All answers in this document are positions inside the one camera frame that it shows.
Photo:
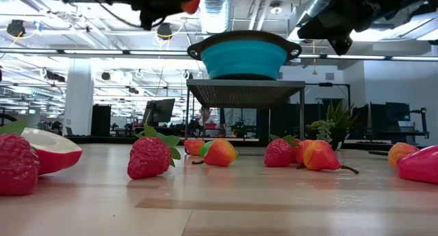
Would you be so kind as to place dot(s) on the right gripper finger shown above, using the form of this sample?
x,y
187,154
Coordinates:
x,y
316,35
318,24

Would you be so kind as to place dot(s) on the orange and green toy vegetables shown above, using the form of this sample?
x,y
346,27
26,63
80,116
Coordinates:
x,y
191,6

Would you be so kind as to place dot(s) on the blue collapsible colander grey rim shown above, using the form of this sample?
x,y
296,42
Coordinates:
x,y
244,59

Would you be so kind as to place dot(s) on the red toy strawberry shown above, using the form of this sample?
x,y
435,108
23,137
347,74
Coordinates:
x,y
297,141
148,159
279,154
17,164

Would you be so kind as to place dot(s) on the orange toy peach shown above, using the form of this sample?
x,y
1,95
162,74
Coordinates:
x,y
301,152
220,154
398,153

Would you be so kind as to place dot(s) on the orange toy pear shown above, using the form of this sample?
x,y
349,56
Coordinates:
x,y
320,157
194,147

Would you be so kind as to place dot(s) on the red toy bell pepper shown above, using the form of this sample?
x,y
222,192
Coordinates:
x,y
421,166

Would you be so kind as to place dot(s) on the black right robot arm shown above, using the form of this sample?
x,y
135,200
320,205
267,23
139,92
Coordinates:
x,y
393,3

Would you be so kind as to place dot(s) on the black overhead mounted device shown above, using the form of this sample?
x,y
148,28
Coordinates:
x,y
16,28
164,30

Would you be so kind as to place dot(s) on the overhead light bar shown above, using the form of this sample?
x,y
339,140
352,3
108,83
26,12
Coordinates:
x,y
92,52

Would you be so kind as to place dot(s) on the spiky green potted plant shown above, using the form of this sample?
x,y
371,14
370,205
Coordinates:
x,y
338,118

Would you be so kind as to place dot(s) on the grey perforated metal stand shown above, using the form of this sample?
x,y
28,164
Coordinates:
x,y
243,94

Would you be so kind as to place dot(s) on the black computer monitor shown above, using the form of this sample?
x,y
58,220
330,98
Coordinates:
x,y
163,109

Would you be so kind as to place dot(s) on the black desk with monitors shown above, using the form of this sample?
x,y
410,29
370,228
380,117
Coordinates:
x,y
397,111

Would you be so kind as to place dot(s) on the person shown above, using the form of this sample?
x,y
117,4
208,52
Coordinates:
x,y
205,115

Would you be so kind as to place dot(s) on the white building column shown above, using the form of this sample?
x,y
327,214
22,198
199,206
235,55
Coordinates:
x,y
78,99

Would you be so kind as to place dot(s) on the red container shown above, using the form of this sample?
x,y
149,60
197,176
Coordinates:
x,y
210,126

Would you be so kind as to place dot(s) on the black cabinet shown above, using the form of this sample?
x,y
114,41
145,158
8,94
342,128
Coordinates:
x,y
101,121

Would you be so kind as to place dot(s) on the red toy apple half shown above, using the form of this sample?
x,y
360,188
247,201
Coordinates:
x,y
58,159

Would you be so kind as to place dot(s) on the silver ribbed air duct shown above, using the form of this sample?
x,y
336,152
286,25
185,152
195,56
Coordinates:
x,y
308,7
215,10

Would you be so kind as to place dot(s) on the thin black metal frame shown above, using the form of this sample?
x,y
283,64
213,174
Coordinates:
x,y
325,84

